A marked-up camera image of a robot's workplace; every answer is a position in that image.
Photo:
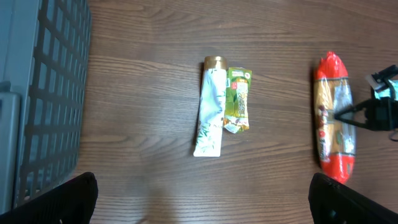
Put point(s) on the white tube with gold cap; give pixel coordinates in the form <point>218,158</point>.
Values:
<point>211,108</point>

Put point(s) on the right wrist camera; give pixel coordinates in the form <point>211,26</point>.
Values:
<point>379,81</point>

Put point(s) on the grey plastic shopping basket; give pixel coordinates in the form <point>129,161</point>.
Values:
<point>44,62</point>

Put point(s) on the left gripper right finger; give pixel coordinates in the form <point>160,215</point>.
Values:
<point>332,202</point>

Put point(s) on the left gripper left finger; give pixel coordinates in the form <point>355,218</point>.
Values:
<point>72,202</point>

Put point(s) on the green snack packet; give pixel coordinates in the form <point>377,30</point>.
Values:
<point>236,109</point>

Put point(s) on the orange spaghetti packet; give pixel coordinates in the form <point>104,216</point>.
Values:
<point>336,141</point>

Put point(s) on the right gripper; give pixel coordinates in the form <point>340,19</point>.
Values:
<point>381,114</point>

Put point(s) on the teal packet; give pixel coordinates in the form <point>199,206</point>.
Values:
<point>387,92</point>

